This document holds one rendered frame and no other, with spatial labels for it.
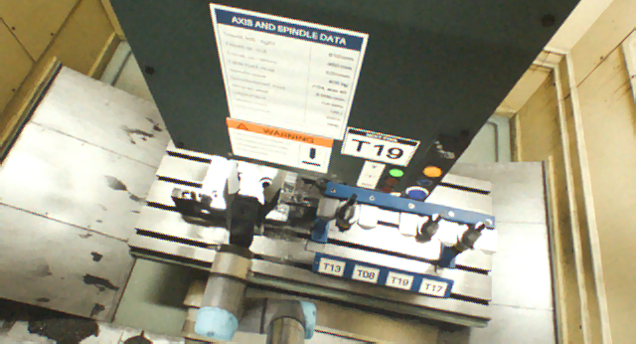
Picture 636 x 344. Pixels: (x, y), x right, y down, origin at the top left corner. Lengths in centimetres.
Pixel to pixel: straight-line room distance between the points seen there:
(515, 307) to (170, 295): 125
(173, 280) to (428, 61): 142
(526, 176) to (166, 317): 149
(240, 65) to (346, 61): 13
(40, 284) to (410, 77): 151
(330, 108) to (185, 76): 19
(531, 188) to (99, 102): 179
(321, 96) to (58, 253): 139
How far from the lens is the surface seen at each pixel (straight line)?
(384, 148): 59
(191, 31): 49
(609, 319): 147
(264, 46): 47
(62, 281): 175
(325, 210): 111
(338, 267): 135
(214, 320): 80
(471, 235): 114
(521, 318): 166
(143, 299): 173
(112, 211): 179
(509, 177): 185
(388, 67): 46
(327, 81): 49
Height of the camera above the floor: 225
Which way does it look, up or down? 62 degrees down
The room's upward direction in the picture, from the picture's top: 10 degrees clockwise
